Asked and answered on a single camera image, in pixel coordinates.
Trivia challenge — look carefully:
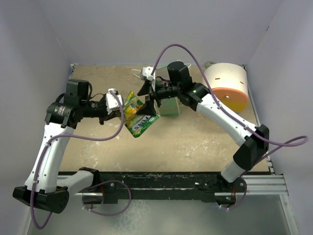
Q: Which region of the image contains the purple cable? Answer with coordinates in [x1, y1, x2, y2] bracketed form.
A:
[29, 90, 133, 230]
[150, 44, 309, 211]

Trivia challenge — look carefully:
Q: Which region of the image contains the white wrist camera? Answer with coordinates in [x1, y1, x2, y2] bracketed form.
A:
[105, 88, 123, 114]
[140, 66, 156, 91]

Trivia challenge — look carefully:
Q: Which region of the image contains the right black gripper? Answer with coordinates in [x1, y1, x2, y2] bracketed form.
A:
[137, 78, 181, 116]

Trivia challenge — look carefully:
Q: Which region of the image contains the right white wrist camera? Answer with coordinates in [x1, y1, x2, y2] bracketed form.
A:
[140, 66, 156, 91]

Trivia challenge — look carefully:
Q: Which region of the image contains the green paper bag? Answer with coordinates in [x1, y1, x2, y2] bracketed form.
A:
[131, 60, 192, 118]

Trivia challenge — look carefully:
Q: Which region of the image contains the black base frame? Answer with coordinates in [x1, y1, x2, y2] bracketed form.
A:
[78, 171, 246, 205]

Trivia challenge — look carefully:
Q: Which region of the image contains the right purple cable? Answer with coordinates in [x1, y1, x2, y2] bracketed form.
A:
[150, 44, 309, 211]

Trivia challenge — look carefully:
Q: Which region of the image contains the yellow green Fox's candy bag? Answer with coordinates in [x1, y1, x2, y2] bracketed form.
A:
[123, 91, 159, 138]

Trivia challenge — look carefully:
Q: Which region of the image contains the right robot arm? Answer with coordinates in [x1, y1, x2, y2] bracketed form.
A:
[137, 61, 269, 191]

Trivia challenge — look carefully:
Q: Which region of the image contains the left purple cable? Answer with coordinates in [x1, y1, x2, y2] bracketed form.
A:
[29, 90, 133, 230]

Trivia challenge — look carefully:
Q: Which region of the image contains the white round drawer box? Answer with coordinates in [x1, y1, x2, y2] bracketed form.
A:
[204, 63, 249, 113]

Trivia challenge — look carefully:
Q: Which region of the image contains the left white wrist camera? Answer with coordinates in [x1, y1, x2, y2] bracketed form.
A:
[105, 88, 123, 114]

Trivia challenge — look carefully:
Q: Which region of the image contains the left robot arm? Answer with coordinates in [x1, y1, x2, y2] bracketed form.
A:
[13, 79, 123, 213]

